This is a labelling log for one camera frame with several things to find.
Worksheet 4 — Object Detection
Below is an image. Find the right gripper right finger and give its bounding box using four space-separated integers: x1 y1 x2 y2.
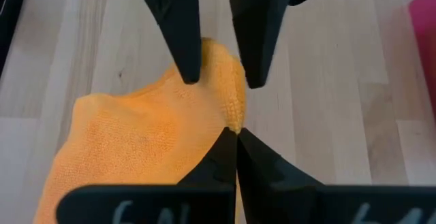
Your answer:
237 127 436 224

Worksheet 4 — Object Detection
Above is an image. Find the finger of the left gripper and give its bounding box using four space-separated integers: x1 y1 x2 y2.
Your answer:
230 0 341 89
131 0 202 84

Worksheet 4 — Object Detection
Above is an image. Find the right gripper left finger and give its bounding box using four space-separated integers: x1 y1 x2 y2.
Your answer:
56 127 238 224

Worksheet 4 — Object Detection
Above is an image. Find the orange microfiber towel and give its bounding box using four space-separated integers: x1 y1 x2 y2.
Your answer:
32 37 247 224

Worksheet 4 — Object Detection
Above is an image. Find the red plastic tray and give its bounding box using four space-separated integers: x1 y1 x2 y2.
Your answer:
407 0 436 116

